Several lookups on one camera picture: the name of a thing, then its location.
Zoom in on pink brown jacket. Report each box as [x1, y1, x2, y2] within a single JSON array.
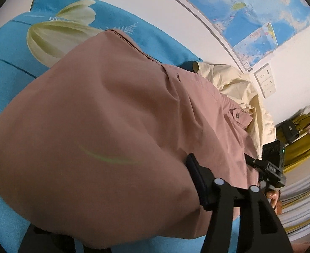
[[0, 30, 258, 248]]

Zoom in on person right hand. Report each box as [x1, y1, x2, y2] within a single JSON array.
[[258, 181, 282, 215]]

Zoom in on black handbag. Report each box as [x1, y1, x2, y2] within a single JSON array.
[[281, 121, 299, 144]]

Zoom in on mustard yellow hanging sweater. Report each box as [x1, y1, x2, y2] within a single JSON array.
[[277, 114, 310, 173]]

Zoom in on cream yellow blanket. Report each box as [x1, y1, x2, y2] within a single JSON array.
[[193, 62, 276, 158]]

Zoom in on blue floral bed sheet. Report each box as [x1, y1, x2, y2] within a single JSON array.
[[0, 0, 240, 253]]

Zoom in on white wall socket panel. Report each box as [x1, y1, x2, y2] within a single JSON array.
[[254, 63, 276, 98]]

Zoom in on colourful wall map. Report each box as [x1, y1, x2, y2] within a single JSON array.
[[139, 0, 310, 72]]

